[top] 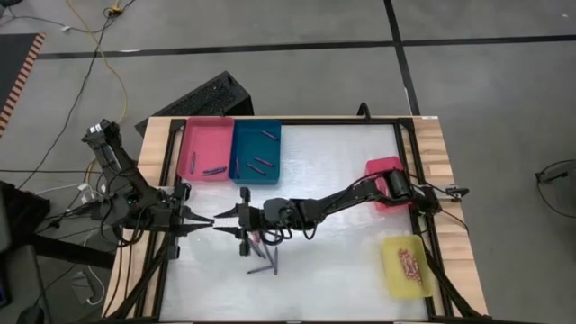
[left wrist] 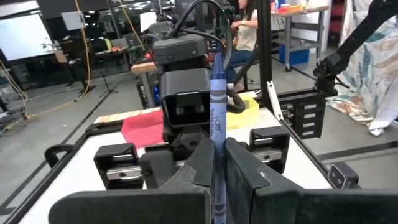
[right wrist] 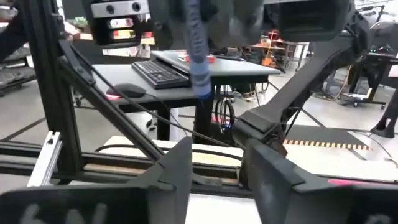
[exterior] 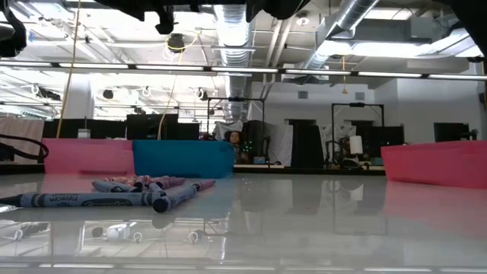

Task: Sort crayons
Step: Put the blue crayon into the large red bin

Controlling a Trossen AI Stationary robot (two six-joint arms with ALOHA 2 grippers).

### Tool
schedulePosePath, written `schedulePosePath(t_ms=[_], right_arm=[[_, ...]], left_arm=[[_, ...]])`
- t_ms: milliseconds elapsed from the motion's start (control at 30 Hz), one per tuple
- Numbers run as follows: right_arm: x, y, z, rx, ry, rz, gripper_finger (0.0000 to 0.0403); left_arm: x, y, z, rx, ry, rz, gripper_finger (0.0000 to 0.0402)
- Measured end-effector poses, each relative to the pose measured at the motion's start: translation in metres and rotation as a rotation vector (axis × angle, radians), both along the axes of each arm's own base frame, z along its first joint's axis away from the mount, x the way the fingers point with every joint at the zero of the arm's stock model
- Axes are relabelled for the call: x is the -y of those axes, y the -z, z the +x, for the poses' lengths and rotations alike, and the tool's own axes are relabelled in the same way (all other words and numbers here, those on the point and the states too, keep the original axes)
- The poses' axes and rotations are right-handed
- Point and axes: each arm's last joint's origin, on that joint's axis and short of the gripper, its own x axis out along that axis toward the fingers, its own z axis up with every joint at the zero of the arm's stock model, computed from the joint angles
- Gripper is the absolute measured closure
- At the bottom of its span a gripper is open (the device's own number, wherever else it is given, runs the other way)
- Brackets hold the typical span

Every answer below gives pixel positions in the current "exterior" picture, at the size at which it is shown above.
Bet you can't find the black partition wall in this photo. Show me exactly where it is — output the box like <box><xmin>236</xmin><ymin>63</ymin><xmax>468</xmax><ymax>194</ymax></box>
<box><xmin>41</xmin><ymin>113</ymin><xmax>202</xmax><ymax>141</ymax></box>

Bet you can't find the black cabinet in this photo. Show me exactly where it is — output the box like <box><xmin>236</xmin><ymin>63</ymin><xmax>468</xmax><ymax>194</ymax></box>
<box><xmin>289</xmin><ymin>119</ymin><xmax>324</xmax><ymax>168</ymax></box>

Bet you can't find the black ceiling dome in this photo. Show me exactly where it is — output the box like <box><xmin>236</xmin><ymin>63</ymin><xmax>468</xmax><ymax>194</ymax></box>
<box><xmin>167</xmin><ymin>33</ymin><xmax>186</xmax><ymax>53</ymax></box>

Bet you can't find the white paper roll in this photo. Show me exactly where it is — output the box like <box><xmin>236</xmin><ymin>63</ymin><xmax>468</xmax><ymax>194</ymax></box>
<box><xmin>349</xmin><ymin>135</ymin><xmax>364</xmax><ymax>156</ymax></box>

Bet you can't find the black monitor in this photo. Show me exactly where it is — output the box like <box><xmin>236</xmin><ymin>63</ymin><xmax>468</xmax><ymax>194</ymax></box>
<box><xmin>361</xmin><ymin>126</ymin><xmax>405</xmax><ymax>158</ymax></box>
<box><xmin>433</xmin><ymin>122</ymin><xmax>479</xmax><ymax>142</ymax></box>

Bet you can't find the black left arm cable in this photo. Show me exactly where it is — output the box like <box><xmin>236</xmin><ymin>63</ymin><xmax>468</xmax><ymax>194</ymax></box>
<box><xmin>0</xmin><ymin>133</ymin><xmax>49</xmax><ymax>161</ymax></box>

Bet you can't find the long ceiling light strip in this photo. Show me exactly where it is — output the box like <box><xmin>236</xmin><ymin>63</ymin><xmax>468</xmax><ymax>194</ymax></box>
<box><xmin>285</xmin><ymin>68</ymin><xmax>487</xmax><ymax>81</ymax></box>
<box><xmin>0</xmin><ymin>60</ymin><xmax>281</xmax><ymax>74</ymax></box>

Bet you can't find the large pink plastic tray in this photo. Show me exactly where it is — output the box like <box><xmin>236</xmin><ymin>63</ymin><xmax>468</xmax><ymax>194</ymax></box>
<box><xmin>43</xmin><ymin>139</ymin><xmax>136</xmax><ymax>176</ymax></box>

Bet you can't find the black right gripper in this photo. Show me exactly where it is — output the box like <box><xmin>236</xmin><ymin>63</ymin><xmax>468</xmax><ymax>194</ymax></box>
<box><xmin>93</xmin><ymin>0</ymin><xmax>244</xmax><ymax>35</ymax></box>

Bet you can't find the yellow hanging cable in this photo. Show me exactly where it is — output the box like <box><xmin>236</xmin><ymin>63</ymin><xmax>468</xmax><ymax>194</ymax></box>
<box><xmin>56</xmin><ymin>0</ymin><xmax>83</xmax><ymax>140</ymax></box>

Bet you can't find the blue plastic tray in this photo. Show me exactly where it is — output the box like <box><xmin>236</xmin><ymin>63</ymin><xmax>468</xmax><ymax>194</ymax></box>
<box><xmin>132</xmin><ymin>139</ymin><xmax>236</xmax><ymax>180</ymax></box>

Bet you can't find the person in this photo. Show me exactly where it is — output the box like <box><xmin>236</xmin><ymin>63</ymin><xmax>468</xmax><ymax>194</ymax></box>
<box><xmin>224</xmin><ymin>130</ymin><xmax>247</xmax><ymax>164</ymax></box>

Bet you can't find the beige curtain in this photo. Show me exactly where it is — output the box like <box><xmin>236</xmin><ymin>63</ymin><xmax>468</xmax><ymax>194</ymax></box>
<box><xmin>0</xmin><ymin>116</ymin><xmax>46</xmax><ymax>164</ymax></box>

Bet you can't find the small pink plastic tray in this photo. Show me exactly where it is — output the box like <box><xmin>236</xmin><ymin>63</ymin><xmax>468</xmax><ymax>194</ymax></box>
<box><xmin>380</xmin><ymin>139</ymin><xmax>487</xmax><ymax>190</ymax></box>

